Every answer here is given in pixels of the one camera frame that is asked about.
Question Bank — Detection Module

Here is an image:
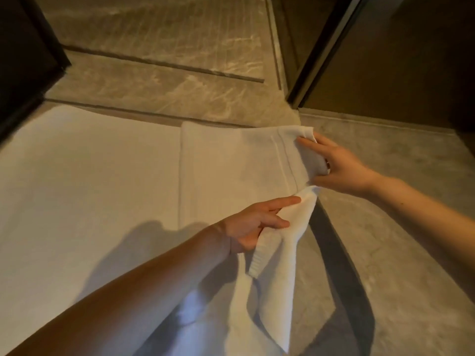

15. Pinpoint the person's right hand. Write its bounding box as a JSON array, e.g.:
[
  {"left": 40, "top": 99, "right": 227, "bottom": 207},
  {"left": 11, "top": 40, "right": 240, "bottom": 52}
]
[{"left": 296, "top": 133, "right": 380, "bottom": 196}]

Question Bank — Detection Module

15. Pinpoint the person's right forearm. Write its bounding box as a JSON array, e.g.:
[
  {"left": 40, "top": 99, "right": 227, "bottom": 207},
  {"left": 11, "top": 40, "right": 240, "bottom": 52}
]
[{"left": 367, "top": 173, "right": 475, "bottom": 258}]

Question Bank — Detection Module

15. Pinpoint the white striped towel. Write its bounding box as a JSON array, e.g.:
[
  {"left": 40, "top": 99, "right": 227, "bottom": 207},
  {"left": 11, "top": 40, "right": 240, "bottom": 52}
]
[{"left": 177, "top": 121, "right": 332, "bottom": 356}]

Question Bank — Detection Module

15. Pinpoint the person's left forearm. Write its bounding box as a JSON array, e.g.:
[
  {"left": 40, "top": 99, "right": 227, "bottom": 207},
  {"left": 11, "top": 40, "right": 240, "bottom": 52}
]
[{"left": 0, "top": 222, "right": 231, "bottom": 356}]

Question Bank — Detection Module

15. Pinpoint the dark metal door frame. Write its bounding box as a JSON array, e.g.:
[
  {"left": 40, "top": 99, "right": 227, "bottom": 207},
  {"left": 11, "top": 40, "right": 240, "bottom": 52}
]
[{"left": 285, "top": 0, "right": 366, "bottom": 109}]

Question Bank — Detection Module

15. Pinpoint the person's left hand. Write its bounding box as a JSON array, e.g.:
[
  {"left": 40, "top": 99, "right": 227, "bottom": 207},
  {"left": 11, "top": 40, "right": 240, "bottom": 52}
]
[{"left": 216, "top": 196, "right": 302, "bottom": 256}]

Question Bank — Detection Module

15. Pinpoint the brown wooden door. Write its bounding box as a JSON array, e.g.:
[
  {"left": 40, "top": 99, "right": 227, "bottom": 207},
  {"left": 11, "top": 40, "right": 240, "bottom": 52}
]
[{"left": 300, "top": 0, "right": 475, "bottom": 147}]

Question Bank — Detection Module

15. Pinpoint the large white bed sheet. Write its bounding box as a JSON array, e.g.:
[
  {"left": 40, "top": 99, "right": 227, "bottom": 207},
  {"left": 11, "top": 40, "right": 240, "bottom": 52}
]
[{"left": 0, "top": 104, "right": 183, "bottom": 356}]

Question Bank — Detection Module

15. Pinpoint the dark wooden cabinet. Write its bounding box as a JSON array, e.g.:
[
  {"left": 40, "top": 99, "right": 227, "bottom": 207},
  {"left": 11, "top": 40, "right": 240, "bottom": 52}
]
[{"left": 0, "top": 0, "right": 72, "bottom": 146}]

